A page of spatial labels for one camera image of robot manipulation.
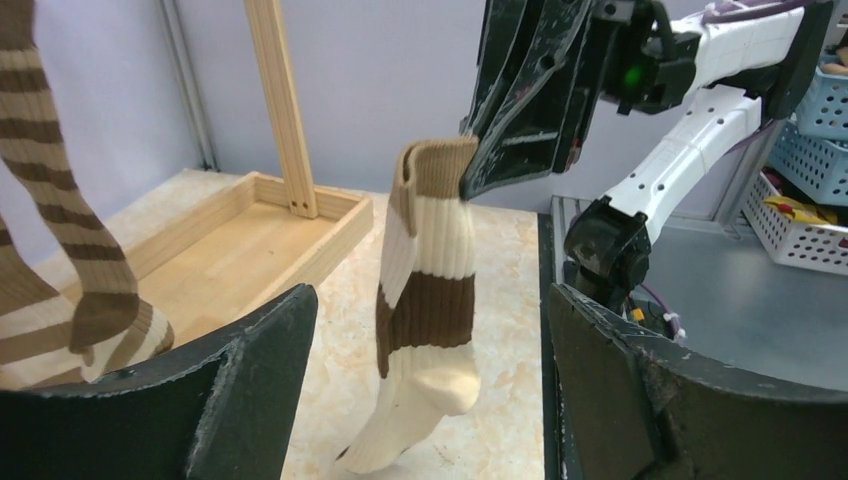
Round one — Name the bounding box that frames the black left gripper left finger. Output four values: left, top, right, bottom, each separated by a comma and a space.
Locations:
1, 284, 318, 480

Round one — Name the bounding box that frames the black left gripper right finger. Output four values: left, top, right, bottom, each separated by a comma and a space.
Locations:
548, 284, 847, 479

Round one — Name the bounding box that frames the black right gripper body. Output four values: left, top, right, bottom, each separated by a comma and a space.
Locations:
569, 0, 704, 177

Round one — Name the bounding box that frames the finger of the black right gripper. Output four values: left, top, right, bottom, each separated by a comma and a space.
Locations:
459, 0, 602, 200
460, 1, 593, 140

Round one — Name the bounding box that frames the cream brown block sock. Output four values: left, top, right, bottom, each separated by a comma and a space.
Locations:
336, 136, 482, 474

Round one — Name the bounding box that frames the brown beige striped sock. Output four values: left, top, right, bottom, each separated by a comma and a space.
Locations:
1, 225, 93, 390

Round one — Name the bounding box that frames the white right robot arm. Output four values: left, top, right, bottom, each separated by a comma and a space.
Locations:
459, 0, 835, 312

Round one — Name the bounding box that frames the wooden rack base tray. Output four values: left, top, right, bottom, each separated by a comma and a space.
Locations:
106, 170, 373, 345

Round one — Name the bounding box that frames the blue perforated storage basket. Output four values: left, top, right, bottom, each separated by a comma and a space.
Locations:
768, 47, 847, 207

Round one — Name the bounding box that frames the white perforated storage basket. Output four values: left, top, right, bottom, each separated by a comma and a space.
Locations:
742, 173, 847, 276

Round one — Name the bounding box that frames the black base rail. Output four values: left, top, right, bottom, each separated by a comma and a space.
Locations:
537, 211, 584, 480

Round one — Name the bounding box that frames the right wooden rack post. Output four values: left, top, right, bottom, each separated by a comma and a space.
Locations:
243, 0, 317, 219

